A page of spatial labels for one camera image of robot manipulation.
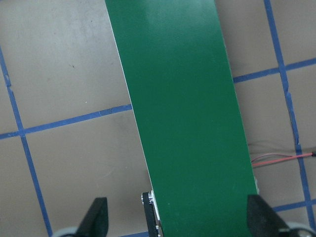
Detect green conveyor belt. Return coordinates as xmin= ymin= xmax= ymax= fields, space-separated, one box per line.
xmin=106 ymin=0 xmax=256 ymax=237

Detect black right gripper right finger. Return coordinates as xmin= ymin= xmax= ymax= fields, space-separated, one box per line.
xmin=247 ymin=195 xmax=294 ymax=237

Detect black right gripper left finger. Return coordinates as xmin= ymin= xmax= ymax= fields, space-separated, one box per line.
xmin=76 ymin=197 xmax=109 ymax=237

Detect red black conveyor wires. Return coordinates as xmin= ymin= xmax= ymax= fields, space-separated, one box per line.
xmin=251 ymin=152 xmax=316 ymax=167

